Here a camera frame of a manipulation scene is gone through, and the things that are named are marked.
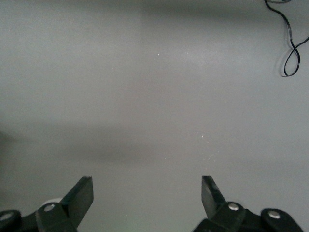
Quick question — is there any thin black loose cable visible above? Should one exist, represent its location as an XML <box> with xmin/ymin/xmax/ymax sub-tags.
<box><xmin>263</xmin><ymin>0</ymin><xmax>309</xmax><ymax>78</ymax></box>

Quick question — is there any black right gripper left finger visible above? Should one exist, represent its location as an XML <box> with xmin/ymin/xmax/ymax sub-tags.
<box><xmin>0</xmin><ymin>176</ymin><xmax>94</xmax><ymax>232</ymax></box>

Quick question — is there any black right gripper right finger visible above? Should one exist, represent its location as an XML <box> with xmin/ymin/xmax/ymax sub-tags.
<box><xmin>192</xmin><ymin>175</ymin><xmax>304</xmax><ymax>232</ymax></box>

